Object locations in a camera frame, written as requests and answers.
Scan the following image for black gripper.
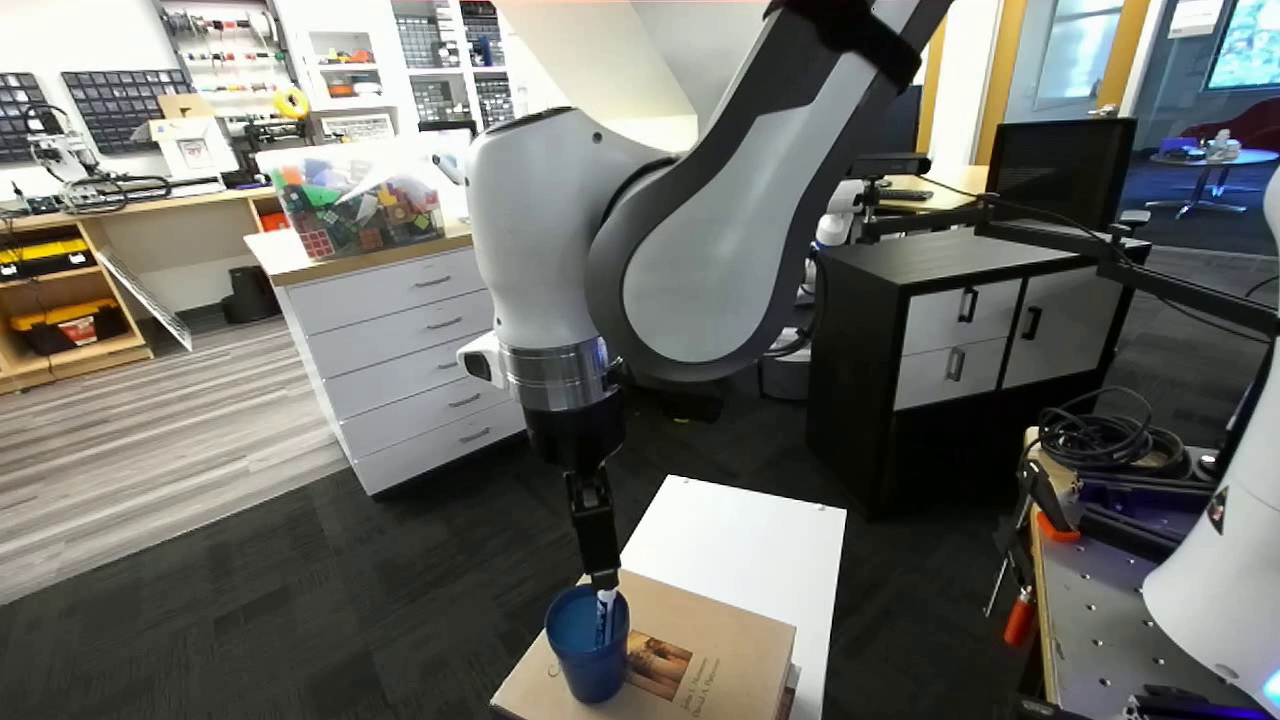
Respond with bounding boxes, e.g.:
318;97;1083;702
520;385;632;591

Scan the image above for blue plastic cup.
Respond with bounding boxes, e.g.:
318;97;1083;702
541;580;638;707

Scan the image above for tan hardcover book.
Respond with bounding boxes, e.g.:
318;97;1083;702
489;570;806;720

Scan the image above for white drawer cabinet wooden top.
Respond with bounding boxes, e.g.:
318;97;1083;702
267;226;533;501

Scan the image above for black cabinet white drawers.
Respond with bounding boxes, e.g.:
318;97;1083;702
806;226;1152;522

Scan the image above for white spray bottle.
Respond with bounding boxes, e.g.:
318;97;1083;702
808;203;861;251

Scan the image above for plastic bin of toys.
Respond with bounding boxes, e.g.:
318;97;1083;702
267;145;453;263

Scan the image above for black bin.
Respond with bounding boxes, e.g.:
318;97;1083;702
218;261;286;327

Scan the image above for white paper sheet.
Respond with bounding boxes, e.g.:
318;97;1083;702
239;226;321;286

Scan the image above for wooden edged robot workbench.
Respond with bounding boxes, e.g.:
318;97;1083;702
1015;496;1280;720

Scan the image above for small black monitor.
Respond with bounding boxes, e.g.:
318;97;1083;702
851;84;930;181

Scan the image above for black electronics box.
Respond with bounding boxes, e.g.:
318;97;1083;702
1069;473;1222;553

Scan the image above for wooden desk with shelves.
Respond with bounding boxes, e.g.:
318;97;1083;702
0;183;290;402

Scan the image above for wrist mounted camera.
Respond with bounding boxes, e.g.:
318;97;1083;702
456;327;520;395

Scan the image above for orange handled screwdriver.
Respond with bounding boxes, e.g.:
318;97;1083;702
1000;584;1040;657

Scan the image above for coiled black cable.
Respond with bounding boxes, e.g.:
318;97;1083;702
1028;395;1202;483

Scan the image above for white wall shelf unit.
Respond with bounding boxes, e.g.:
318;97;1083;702
152;0;520;152

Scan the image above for yellow window frame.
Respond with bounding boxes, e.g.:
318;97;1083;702
975;0;1162;133

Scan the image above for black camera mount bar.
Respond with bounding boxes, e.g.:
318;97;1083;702
984;214;1280;342

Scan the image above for black wall pegboard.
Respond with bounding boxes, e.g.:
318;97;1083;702
0;65;199;171

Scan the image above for wall display screen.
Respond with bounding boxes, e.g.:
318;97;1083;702
1203;0;1280;99

